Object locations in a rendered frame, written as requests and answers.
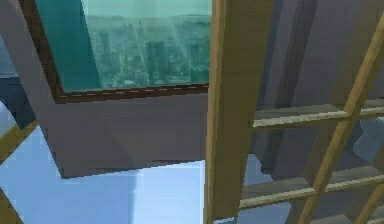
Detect dark framed window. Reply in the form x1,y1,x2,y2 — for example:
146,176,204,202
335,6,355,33
18,0,213,104

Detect light wooden shelf unit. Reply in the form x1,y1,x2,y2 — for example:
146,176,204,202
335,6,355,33
203,0,384,224

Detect grey blue object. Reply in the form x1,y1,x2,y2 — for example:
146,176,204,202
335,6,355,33
353,118,384,165

